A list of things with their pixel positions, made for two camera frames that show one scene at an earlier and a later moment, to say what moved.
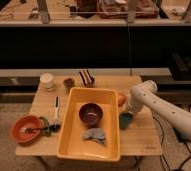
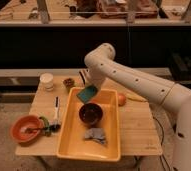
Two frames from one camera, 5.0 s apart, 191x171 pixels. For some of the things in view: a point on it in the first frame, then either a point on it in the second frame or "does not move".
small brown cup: x=69 y=82 does not move
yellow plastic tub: x=72 y=145 does not move
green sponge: x=124 y=119 → x=87 y=93
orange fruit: x=121 y=100 does not move
